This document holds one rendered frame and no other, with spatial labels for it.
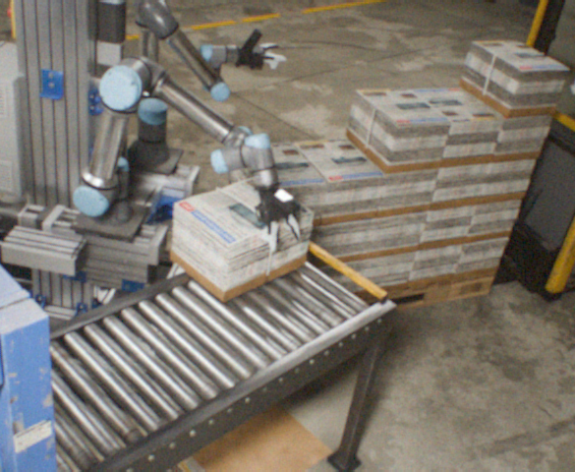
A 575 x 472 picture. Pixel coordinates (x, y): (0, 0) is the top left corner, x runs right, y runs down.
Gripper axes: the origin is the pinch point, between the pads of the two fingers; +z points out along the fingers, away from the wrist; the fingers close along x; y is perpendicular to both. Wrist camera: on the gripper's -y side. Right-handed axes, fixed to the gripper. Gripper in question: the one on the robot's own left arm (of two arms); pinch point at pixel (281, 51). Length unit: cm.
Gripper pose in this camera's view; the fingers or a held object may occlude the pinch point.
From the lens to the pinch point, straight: 319.9
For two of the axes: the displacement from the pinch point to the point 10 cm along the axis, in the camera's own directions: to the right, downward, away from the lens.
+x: 2.8, 6.6, -6.9
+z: 9.4, -0.6, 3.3
